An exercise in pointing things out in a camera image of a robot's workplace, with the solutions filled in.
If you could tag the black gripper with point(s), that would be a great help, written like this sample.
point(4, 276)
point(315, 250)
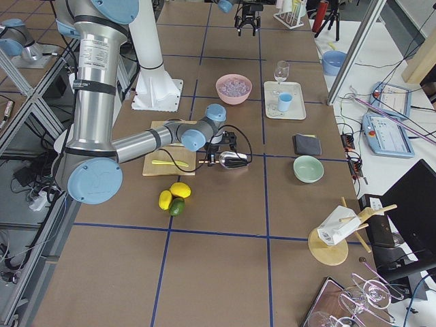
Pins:
point(247, 19)
point(213, 149)

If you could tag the silver metal ice scoop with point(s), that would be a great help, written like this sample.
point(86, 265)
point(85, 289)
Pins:
point(230, 160)

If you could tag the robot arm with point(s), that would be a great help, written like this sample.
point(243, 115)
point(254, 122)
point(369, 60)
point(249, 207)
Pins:
point(89, 165)
point(226, 6)

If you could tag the pile of clear ice cubes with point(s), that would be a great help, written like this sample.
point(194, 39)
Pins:
point(234, 87)

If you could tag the light blue cup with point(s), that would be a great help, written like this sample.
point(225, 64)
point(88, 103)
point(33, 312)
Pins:
point(284, 101)

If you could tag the wooden cutting board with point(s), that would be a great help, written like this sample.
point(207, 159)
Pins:
point(178, 152)

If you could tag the yellow plastic knife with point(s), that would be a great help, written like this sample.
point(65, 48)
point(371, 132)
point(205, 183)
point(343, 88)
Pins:
point(172, 163)

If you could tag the yellow lemon large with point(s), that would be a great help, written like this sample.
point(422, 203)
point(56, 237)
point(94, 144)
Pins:
point(180, 190)

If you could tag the clear wine glass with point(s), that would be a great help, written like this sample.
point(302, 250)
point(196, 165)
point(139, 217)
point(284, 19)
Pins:
point(281, 73)

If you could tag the pink bowl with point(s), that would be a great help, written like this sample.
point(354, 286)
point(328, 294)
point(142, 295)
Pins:
point(232, 100)

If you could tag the green lime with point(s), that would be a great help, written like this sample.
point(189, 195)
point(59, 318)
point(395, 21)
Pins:
point(177, 207)

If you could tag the yellow lemon small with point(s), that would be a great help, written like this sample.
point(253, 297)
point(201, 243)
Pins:
point(165, 200)

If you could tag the red cylinder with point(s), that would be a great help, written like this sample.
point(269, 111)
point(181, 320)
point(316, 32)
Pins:
point(320, 14)

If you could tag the cream bear tray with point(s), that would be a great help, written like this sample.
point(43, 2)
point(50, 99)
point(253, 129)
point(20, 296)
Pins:
point(296, 110)

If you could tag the blue basin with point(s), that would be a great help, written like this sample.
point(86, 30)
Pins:
point(332, 61)

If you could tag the black tripod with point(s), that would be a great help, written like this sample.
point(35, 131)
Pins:
point(332, 17)

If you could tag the green bowl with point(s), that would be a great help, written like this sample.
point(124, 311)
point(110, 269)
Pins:
point(308, 169)

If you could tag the grey folded cloth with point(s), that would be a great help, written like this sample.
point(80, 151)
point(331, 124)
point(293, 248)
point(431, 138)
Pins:
point(306, 145)

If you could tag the white carton on stand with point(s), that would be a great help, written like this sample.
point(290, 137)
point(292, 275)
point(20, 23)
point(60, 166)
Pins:
point(338, 225)

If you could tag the blue teach pendant far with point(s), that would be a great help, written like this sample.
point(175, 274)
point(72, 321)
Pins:
point(391, 99)

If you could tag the blue teach pendant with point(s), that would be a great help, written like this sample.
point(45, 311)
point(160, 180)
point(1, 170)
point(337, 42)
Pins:
point(391, 99)
point(385, 137)

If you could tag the wooden mug tree stand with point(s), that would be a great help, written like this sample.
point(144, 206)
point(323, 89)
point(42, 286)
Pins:
point(337, 254)

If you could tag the blue teach pendant near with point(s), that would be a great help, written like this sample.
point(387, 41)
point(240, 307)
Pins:
point(385, 137)

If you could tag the black monitor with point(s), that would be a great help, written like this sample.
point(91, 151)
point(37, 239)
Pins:
point(414, 218)

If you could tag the hanging wine glasses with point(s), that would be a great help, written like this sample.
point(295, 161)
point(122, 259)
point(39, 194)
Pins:
point(364, 303)

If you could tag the white wire rack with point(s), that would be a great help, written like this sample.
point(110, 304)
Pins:
point(290, 13)

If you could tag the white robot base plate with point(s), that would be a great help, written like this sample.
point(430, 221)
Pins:
point(164, 98)

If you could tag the aluminium frame post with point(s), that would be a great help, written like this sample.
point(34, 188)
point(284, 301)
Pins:
point(372, 14)

